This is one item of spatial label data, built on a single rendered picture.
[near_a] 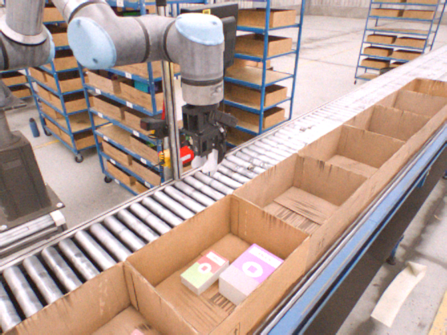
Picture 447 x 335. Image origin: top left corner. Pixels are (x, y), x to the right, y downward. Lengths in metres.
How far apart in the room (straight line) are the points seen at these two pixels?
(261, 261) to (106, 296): 0.41
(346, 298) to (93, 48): 1.16
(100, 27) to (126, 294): 0.64
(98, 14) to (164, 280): 0.70
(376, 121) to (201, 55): 1.47
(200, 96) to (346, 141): 1.08
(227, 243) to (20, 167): 0.90
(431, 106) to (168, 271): 1.84
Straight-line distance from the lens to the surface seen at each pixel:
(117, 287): 0.88
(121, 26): 0.67
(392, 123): 1.96
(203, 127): 0.72
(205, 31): 0.63
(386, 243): 1.63
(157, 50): 0.71
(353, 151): 1.63
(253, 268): 0.91
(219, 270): 0.96
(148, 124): 1.47
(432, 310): 2.33
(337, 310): 1.31
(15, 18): 1.36
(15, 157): 1.50
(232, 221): 1.07
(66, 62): 3.33
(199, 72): 0.65
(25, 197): 1.58
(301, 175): 1.32
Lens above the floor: 1.64
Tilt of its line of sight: 31 degrees down
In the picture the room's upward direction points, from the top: straight up
